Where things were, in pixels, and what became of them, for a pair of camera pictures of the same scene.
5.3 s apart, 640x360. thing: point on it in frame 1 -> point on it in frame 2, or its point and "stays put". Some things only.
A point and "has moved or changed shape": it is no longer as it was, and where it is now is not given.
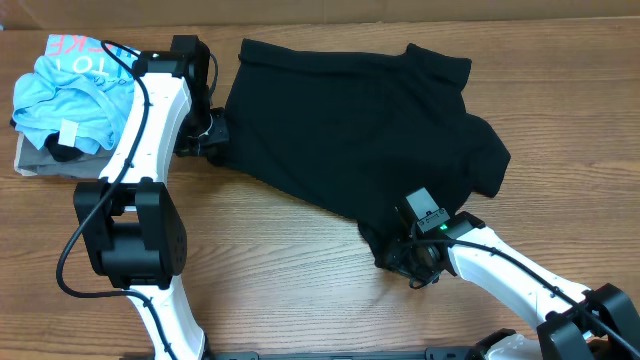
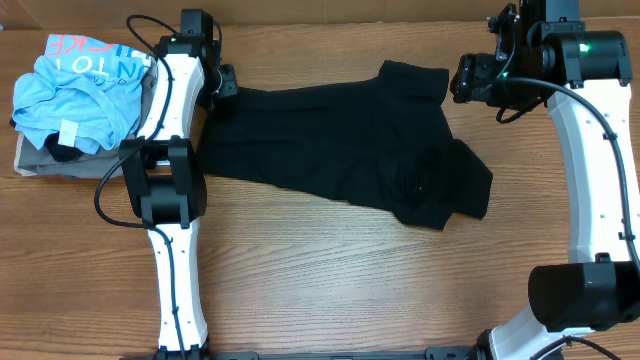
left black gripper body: x=202 y=130 -> x=225 y=83
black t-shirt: x=351 y=134 has moved or changed shape
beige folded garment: x=18 y=153 stays put
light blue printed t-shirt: x=78 y=94 stays put
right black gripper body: x=405 y=258 -> x=480 y=75
